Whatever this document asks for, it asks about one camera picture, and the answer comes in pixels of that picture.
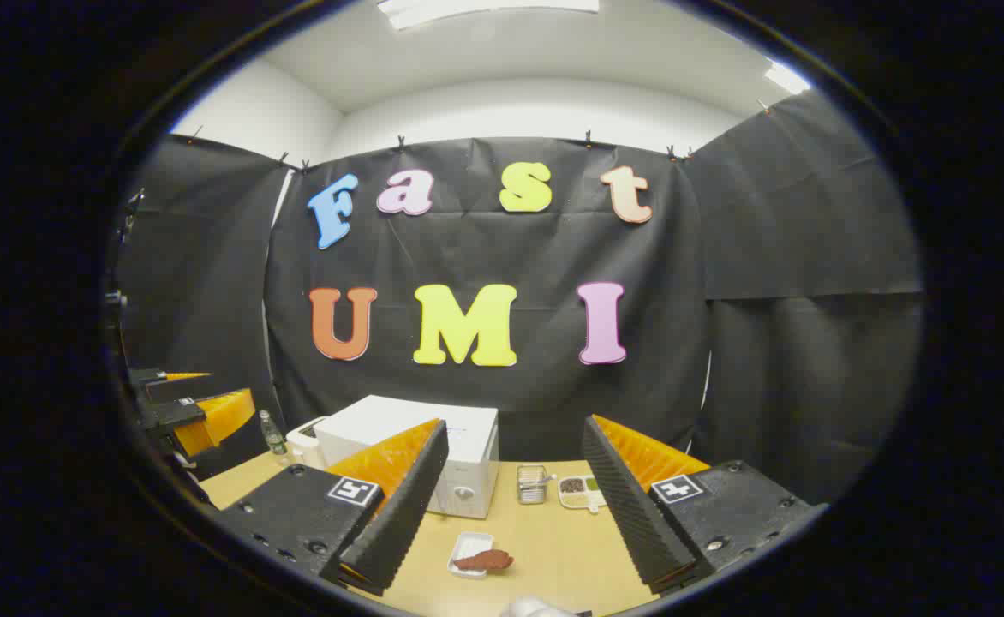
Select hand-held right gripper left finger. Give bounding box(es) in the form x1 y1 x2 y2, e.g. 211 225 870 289
209 418 451 596

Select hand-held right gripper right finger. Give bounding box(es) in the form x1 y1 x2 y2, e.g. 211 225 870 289
581 415 830 596

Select brown meat piece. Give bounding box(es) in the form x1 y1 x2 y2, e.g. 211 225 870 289
452 548 515 573

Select white microwave oven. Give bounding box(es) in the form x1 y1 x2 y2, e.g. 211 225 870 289
314 394 500 520

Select white divided spice dish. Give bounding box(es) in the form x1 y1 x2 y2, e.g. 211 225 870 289
557 475 608 514

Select clear plastic water bottle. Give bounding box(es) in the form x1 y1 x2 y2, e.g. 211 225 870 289
260 410 290 457

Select white rectangular plastic tray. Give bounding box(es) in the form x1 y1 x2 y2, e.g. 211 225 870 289
447 530 495 580

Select white toaster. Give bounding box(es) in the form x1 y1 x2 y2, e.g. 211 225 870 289
286 416 329 469

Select ceiling light panel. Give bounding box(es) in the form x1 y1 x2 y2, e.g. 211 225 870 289
763 60 812 96

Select small metal wire basket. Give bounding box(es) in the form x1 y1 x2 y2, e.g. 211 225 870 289
516 464 549 506

